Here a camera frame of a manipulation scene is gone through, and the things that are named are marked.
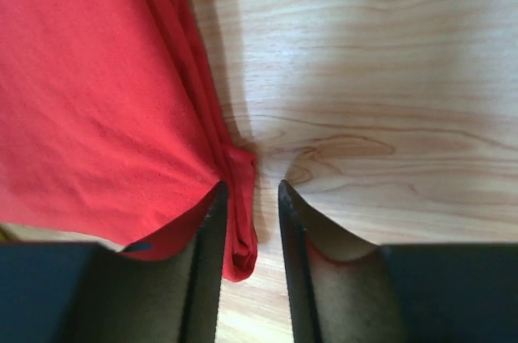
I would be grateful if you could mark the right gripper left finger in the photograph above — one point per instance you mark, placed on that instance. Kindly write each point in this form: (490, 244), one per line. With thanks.
(120, 299)

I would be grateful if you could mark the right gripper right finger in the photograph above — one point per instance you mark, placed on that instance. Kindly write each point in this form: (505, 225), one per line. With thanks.
(338, 287)

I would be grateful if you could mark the bright red t shirt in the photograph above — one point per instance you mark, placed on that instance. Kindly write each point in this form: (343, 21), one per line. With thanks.
(111, 127)

